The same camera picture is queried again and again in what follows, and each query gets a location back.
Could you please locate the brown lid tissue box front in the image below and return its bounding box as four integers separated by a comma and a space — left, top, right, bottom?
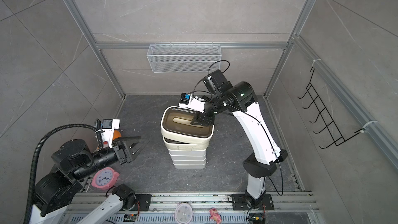
162, 137, 209, 151

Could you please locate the brown lid tissue box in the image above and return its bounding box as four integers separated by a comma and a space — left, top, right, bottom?
162, 137, 209, 151
161, 106, 214, 145

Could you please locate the grey lid tissue box back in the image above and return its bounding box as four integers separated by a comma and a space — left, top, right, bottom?
168, 149, 207, 157

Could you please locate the grey lid tissue box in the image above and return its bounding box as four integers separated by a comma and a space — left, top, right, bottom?
170, 155, 206, 161
168, 149, 207, 157

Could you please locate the grey lid tissue box front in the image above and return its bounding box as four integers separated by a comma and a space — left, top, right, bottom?
170, 155, 206, 161

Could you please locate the bamboo lid tissue box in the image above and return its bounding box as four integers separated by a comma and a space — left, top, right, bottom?
174, 164, 206, 169
173, 159, 206, 166

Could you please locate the brown lid tissue box back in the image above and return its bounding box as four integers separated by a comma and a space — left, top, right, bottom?
161, 106, 214, 145

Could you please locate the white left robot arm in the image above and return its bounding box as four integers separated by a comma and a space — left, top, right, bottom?
24, 134, 149, 224

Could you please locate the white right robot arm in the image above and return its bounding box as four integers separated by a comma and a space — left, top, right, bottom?
179, 69, 288, 209

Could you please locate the orange shark plush toy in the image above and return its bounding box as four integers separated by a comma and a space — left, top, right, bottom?
113, 130, 122, 140

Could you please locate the pink alarm clock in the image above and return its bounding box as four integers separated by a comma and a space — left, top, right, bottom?
91, 167, 120, 190

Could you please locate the pink bear figurine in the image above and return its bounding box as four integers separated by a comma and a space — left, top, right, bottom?
209, 208, 222, 224

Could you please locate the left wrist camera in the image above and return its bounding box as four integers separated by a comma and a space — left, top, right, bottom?
94, 119, 120, 149

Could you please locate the black corrugated left cable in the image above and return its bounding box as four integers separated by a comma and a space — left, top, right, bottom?
23, 123, 103, 224

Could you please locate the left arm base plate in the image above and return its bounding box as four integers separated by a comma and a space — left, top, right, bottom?
122, 194, 152, 211

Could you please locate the white wire mesh basket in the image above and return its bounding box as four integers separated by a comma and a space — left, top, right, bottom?
147, 44, 222, 73

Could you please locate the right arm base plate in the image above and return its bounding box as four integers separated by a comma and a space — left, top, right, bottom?
230, 193, 275, 211

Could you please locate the black wire hook rack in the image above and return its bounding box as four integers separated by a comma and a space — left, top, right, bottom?
297, 67, 365, 149

